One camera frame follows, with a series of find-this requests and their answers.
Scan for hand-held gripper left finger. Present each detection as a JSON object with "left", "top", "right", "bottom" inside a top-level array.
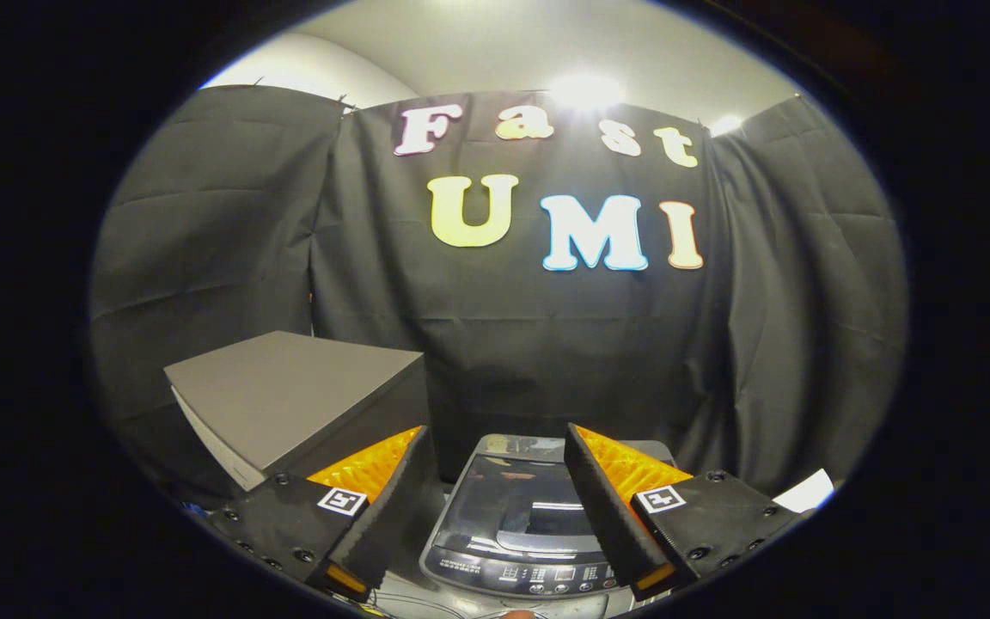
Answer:
[{"left": 207, "top": 426, "right": 434, "bottom": 601}]

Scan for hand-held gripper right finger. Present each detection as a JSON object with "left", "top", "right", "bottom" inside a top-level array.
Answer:
[{"left": 564, "top": 423, "right": 805, "bottom": 601}]

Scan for grey washing machine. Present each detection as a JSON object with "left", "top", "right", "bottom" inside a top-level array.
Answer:
[{"left": 419, "top": 434, "right": 676, "bottom": 616}]

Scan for grey cabinet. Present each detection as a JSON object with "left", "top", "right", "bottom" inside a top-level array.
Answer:
[{"left": 164, "top": 331, "right": 444, "bottom": 517}]

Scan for black backdrop cloth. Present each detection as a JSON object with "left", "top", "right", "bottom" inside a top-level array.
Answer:
[{"left": 89, "top": 84, "right": 908, "bottom": 499}]

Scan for white paper sheet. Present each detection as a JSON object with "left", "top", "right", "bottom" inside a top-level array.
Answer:
[{"left": 772, "top": 469, "right": 835, "bottom": 514}]

